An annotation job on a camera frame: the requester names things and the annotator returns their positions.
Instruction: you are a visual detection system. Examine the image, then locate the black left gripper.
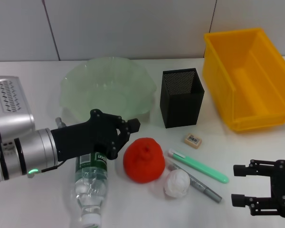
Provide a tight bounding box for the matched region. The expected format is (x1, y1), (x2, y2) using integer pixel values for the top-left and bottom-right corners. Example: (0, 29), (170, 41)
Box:
(51, 108), (141, 161)

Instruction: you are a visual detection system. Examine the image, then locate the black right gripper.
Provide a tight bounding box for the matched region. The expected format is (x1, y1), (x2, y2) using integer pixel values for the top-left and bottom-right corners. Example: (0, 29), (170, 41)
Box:
(230, 159), (285, 218)

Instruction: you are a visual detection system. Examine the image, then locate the red-orange toy orange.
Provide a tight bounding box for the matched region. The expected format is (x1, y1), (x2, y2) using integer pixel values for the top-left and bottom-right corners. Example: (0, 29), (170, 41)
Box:
(123, 137), (166, 183)

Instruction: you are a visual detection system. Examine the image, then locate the mint green pen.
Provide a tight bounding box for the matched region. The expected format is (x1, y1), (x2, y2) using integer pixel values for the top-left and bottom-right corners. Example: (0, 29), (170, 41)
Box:
(167, 148), (230, 184)

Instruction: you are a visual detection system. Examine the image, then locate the clear water bottle green label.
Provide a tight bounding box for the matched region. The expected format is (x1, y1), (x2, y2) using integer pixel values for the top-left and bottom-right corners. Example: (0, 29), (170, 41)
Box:
(72, 152), (109, 228)

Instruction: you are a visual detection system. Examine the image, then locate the white paper ball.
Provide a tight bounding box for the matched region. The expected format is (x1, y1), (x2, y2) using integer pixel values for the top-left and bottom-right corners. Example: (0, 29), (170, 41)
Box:
(163, 169), (190, 198)

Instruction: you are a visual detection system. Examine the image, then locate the grey marker pen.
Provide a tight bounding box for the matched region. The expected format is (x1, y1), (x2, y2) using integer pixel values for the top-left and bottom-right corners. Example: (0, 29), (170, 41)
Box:
(165, 159), (223, 204)

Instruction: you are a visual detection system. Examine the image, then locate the black mesh pen holder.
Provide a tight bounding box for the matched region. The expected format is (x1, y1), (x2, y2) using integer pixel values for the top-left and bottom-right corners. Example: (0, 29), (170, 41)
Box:
(159, 68), (205, 129)

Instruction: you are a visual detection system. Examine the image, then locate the pale green glass fruit bowl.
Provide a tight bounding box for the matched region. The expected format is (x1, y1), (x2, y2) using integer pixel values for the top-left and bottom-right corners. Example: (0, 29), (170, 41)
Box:
(59, 56), (157, 124)

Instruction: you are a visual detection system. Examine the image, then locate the beige eraser with barcode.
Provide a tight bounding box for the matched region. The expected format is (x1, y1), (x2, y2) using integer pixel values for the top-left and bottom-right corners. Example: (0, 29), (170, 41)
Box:
(184, 133), (203, 146)

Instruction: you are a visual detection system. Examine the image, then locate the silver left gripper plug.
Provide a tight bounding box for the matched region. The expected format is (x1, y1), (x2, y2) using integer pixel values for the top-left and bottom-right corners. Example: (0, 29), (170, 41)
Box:
(55, 116), (67, 129)

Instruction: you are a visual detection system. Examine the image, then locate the yellow plastic storage bin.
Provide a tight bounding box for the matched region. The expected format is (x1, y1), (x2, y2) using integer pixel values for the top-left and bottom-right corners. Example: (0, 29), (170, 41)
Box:
(202, 28), (285, 133)

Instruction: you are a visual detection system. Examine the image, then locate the thin left wrist cable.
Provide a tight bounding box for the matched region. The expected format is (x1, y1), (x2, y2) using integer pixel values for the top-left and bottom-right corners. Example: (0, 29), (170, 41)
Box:
(34, 159), (68, 174)

